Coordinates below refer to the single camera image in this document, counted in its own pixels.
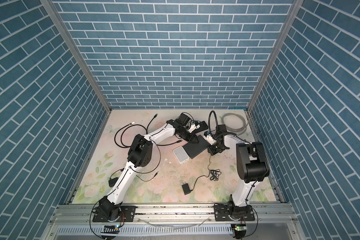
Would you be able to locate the dark grey network switch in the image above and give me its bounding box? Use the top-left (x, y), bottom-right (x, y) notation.
top-left (183, 135), bottom-right (210, 159)

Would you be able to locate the black power adapter with plug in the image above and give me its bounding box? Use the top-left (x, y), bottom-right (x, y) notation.
top-left (181, 152), bottom-right (222, 196)

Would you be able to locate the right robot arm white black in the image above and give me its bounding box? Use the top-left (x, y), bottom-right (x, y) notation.
top-left (204, 125), bottom-right (270, 222)

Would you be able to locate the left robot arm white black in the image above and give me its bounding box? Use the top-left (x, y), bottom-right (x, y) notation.
top-left (93, 120), bottom-right (199, 222)

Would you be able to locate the black ribbed box device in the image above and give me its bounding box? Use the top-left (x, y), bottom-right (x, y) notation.
top-left (194, 121), bottom-right (209, 134)

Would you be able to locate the white small router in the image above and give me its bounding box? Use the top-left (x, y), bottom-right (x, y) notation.
top-left (173, 146), bottom-right (190, 164)

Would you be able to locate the black adapter left side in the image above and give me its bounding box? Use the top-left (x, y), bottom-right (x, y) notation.
top-left (108, 167), bottom-right (159, 188)

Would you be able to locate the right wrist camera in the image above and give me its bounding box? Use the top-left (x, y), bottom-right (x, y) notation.
top-left (204, 131), bottom-right (217, 145)

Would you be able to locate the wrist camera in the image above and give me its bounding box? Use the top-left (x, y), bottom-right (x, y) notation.
top-left (204, 131), bottom-right (217, 145)
top-left (177, 112), bottom-right (192, 126)

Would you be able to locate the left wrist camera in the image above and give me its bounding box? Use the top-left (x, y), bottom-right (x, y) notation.
top-left (177, 112), bottom-right (192, 126)

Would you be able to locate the grey ethernet cable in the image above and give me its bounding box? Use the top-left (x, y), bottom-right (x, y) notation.
top-left (221, 113), bottom-right (248, 136)

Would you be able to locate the long black cable loop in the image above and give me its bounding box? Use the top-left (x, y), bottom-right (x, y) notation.
top-left (113, 113), bottom-right (183, 149)

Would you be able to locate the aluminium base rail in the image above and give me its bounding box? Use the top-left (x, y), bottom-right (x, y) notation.
top-left (42, 202), bottom-right (305, 240)

